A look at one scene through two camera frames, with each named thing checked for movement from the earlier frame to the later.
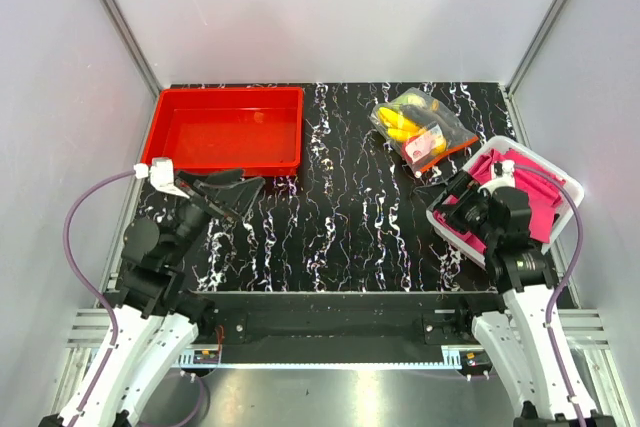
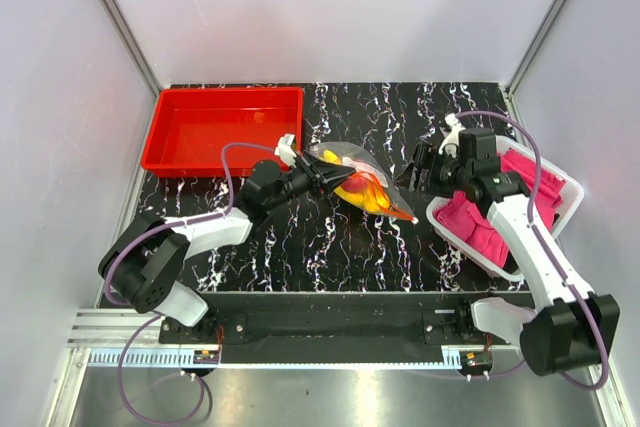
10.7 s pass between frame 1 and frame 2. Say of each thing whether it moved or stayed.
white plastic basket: stayed
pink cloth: stayed
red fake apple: moved
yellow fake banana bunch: moved
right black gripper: moved
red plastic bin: stayed
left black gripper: moved
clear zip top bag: moved
